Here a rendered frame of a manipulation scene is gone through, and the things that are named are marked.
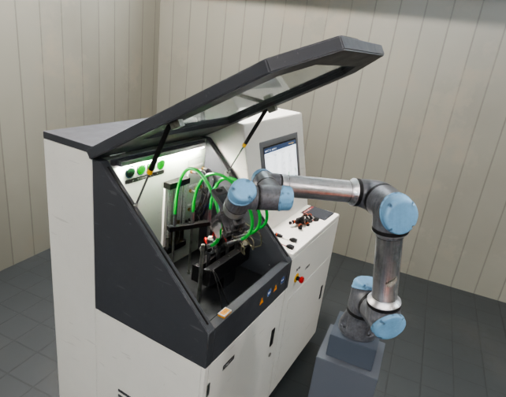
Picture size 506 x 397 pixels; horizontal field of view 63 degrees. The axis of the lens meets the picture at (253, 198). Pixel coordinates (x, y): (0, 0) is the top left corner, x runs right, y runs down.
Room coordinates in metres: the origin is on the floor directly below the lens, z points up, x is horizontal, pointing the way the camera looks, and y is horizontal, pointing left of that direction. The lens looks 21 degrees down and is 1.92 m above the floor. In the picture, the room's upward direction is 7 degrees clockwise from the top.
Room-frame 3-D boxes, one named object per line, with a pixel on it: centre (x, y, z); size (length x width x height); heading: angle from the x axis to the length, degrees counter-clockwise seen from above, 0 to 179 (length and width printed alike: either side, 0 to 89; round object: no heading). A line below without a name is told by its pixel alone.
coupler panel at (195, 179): (1.96, 0.28, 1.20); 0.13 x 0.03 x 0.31; 152
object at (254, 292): (1.52, -0.05, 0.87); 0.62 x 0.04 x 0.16; 152
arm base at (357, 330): (1.40, -0.48, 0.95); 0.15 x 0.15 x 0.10
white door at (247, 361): (1.51, -0.06, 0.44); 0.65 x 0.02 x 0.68; 152
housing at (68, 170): (2.15, 0.41, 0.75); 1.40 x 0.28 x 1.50; 152
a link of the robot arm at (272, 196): (1.18, -0.06, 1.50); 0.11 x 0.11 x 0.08; 13
